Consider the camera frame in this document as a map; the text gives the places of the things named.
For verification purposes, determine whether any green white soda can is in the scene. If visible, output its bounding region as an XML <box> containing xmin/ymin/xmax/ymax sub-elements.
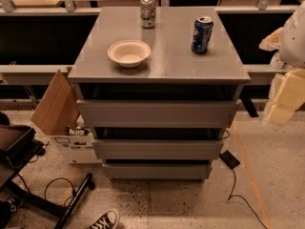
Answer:
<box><xmin>140</xmin><ymin>0</ymin><xmax>156</xmax><ymax>29</ymax></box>

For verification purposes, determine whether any blue pepsi can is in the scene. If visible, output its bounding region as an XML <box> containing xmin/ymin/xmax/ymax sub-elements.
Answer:
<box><xmin>191</xmin><ymin>15</ymin><xmax>214</xmax><ymax>54</ymax></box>

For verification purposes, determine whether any grey middle drawer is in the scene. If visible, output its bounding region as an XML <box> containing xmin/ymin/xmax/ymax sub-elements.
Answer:
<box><xmin>92</xmin><ymin>139</ymin><xmax>223</xmax><ymax>161</ymax></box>

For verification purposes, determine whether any grey drawer cabinet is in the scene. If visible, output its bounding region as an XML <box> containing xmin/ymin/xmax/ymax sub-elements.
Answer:
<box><xmin>69</xmin><ymin>7</ymin><xmax>250</xmax><ymax>166</ymax></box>

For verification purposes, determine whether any black floor cable left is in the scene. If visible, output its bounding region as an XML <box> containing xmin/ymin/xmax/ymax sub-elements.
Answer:
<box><xmin>43</xmin><ymin>177</ymin><xmax>77</xmax><ymax>208</ymax></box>

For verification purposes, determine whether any black white sneaker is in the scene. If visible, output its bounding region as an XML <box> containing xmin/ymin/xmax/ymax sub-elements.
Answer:
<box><xmin>87</xmin><ymin>209</ymin><xmax>119</xmax><ymax>229</ymax></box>

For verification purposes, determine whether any black rolling stand base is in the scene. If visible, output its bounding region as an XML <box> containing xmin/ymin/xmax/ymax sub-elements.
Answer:
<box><xmin>5</xmin><ymin>173</ymin><xmax>96</xmax><ymax>229</ymax></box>

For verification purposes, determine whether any grey drawer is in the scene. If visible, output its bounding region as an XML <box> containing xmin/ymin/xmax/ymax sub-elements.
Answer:
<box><xmin>77</xmin><ymin>100</ymin><xmax>238</xmax><ymax>128</ymax></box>
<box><xmin>103</xmin><ymin>163</ymin><xmax>212</xmax><ymax>180</ymax></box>
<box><xmin>92</xmin><ymin>139</ymin><xmax>223</xmax><ymax>161</ymax></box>

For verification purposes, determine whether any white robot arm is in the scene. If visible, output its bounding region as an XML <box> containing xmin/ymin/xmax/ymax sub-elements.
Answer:
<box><xmin>259</xmin><ymin>2</ymin><xmax>305</xmax><ymax>129</ymax></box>

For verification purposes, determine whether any open cardboard box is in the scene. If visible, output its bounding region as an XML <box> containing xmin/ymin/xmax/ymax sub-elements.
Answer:
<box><xmin>30</xmin><ymin>71</ymin><xmax>102</xmax><ymax>164</ymax></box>

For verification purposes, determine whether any black floor cable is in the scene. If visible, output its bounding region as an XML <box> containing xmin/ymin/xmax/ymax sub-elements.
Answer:
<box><xmin>43</xmin><ymin>177</ymin><xmax>77</xmax><ymax>208</ymax></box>
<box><xmin>227</xmin><ymin>167</ymin><xmax>269</xmax><ymax>229</ymax></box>

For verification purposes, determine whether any black floor cable right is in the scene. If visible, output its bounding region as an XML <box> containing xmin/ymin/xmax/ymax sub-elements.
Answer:
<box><xmin>227</xmin><ymin>167</ymin><xmax>269</xmax><ymax>229</ymax></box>

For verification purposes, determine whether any grey bottom drawer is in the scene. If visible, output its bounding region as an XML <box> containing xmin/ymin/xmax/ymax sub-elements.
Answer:
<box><xmin>103</xmin><ymin>163</ymin><xmax>212</xmax><ymax>180</ymax></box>

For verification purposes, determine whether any grey top drawer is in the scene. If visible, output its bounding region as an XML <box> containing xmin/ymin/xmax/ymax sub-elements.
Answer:
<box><xmin>77</xmin><ymin>100</ymin><xmax>238</xmax><ymax>128</ymax></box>

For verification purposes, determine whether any black power adapter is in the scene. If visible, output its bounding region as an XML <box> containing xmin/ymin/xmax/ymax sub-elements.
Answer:
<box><xmin>219</xmin><ymin>151</ymin><xmax>240</xmax><ymax>169</ymax></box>

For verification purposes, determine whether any white paper bowl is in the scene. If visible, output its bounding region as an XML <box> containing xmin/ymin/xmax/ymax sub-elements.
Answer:
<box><xmin>108</xmin><ymin>40</ymin><xmax>152</xmax><ymax>68</ymax></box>

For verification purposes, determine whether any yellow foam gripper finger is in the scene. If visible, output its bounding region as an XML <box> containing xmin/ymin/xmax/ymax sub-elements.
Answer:
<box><xmin>259</xmin><ymin>28</ymin><xmax>305</xmax><ymax>126</ymax></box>

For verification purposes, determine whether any black tray on stand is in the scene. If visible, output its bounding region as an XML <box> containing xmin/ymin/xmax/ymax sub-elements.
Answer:
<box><xmin>0</xmin><ymin>125</ymin><xmax>35</xmax><ymax>161</ymax></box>

